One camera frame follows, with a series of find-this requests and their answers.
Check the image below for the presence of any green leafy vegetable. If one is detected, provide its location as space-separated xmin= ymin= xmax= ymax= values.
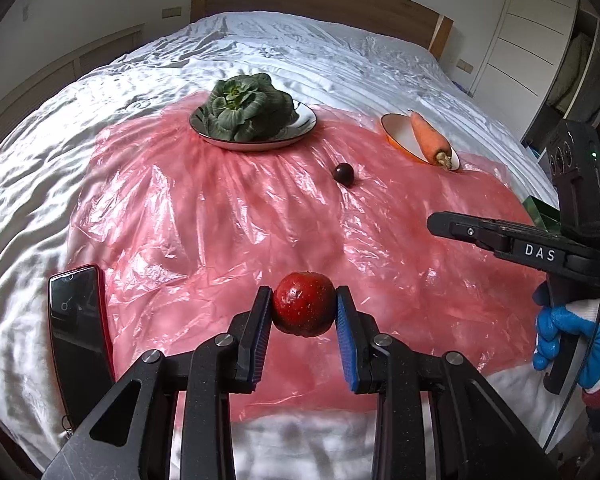
xmin=190 ymin=73 xmax=298 ymax=143

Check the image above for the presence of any white bed sheet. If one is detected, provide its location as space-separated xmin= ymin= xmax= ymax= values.
xmin=0 ymin=12 xmax=584 ymax=469

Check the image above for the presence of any wooden headboard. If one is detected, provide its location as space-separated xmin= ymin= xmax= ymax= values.
xmin=189 ymin=0 xmax=453 ymax=60

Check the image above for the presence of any grey plate with greens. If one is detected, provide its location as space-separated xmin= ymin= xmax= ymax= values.
xmin=189 ymin=101 xmax=317 ymax=153

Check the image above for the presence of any orange carrot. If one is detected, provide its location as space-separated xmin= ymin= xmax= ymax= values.
xmin=410 ymin=110 xmax=452 ymax=170

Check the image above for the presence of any black smartphone red case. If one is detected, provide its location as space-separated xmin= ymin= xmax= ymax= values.
xmin=47 ymin=264 xmax=114 ymax=429

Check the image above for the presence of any white wardrobe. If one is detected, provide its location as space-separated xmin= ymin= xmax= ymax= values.
xmin=470 ymin=0 xmax=600 ymax=153

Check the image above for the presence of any green rectangular tray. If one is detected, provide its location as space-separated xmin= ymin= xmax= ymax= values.
xmin=522 ymin=196 xmax=560 ymax=232

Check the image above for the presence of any pink plastic sheet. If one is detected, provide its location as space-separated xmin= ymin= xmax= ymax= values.
xmin=70 ymin=94 xmax=541 ymax=410

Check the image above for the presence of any blue gloved right hand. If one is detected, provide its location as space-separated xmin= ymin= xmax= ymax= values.
xmin=532 ymin=282 xmax=600 ymax=391

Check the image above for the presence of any dark purple plum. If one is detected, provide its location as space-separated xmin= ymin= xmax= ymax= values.
xmin=332 ymin=162 xmax=355 ymax=188

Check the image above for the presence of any wall socket plate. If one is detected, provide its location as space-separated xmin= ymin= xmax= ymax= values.
xmin=161 ymin=6 xmax=182 ymax=18

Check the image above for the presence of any red apple tomato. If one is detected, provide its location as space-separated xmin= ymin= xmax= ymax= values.
xmin=272 ymin=272 xmax=337 ymax=338

